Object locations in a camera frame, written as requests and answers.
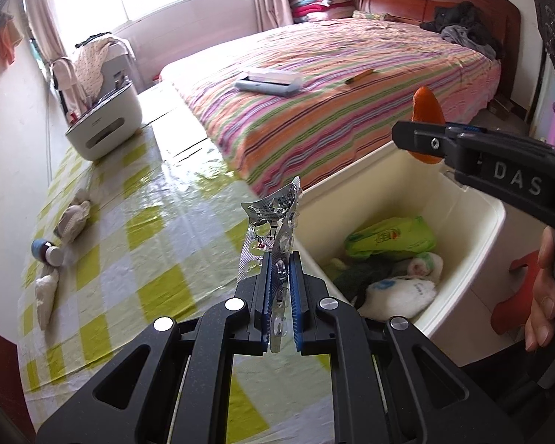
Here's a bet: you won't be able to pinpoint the dotted white cloth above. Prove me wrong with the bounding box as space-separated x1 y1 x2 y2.
75 36 117 99

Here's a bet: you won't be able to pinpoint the cream plastic bin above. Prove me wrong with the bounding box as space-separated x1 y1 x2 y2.
292 141 507 340

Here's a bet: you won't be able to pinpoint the green plush toy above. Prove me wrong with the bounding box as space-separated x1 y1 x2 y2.
333 256 394 306

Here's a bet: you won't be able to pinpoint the white desktop organiser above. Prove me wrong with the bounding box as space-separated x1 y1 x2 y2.
65 81 144 161

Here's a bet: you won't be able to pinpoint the red wooden door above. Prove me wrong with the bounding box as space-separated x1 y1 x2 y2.
0 324 25 410

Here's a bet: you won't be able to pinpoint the person's dark trousers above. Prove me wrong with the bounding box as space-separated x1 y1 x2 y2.
458 324 555 444

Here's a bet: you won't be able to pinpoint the small bottle with blue cap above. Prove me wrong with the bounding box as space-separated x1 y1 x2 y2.
31 239 64 268

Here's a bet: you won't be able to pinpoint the hanging white garment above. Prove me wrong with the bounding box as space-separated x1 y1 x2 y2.
51 55 83 112

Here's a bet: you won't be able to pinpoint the black garment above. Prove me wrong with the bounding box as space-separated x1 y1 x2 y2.
421 1 495 47

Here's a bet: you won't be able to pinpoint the silver pill blister pack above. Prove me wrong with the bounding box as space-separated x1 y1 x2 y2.
237 176 303 354

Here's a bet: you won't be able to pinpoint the floral pillow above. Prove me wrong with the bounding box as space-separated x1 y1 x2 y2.
351 9 390 24

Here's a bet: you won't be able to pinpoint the green plastic packet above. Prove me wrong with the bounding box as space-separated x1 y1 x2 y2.
343 216 438 262

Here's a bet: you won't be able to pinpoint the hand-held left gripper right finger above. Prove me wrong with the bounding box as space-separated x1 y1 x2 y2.
287 252 528 444

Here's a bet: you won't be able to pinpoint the white plush toy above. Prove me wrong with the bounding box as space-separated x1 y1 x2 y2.
354 252 445 321

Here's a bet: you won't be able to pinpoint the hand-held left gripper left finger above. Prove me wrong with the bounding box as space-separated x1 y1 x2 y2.
34 252 271 444

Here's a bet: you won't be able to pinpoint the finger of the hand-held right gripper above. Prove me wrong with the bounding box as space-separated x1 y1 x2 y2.
392 120 481 175
444 122 488 135

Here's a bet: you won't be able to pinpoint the person's right hand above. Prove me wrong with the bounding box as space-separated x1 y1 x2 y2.
525 226 555 352

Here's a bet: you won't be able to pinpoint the white tissue packet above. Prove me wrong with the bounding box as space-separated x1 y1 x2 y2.
34 268 61 331

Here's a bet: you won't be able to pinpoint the grey garment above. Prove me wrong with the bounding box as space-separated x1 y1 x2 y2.
439 23 503 61

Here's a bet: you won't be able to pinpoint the white washing machine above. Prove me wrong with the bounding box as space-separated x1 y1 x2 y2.
97 39 137 95

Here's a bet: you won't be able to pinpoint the bed with striped sheet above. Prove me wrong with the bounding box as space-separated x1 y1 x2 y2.
159 13 505 197

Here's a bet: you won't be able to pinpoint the white flat box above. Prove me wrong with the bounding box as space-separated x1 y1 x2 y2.
235 68 302 98

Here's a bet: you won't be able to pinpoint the red plastic stool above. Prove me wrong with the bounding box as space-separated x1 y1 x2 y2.
490 249 544 334

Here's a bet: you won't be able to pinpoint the orange hanging cloth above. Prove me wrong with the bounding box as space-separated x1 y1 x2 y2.
0 13 23 66

